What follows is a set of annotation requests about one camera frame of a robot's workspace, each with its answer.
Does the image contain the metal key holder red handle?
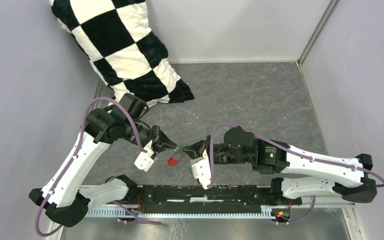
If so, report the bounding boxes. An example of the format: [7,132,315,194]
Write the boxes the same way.
[167,145,185,167]

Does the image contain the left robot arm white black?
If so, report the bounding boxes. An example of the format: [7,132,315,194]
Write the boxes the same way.
[29,93,177,227]

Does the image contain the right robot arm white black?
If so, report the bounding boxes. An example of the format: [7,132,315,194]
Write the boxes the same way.
[182,126,378,204]

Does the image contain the black white checkered pillow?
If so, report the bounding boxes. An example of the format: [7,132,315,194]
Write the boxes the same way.
[50,0,195,107]

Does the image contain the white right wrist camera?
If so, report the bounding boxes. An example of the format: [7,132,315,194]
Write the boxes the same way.
[189,150,212,190]

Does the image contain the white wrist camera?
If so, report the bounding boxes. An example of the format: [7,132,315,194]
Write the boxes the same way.
[134,140,155,172]
[189,150,212,190]

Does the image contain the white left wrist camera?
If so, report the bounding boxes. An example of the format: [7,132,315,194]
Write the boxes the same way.
[134,140,155,172]

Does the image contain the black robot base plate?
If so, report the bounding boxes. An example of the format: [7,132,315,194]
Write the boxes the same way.
[121,184,303,214]

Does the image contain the aluminium frame rail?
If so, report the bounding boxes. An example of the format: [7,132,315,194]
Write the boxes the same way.
[80,184,349,223]

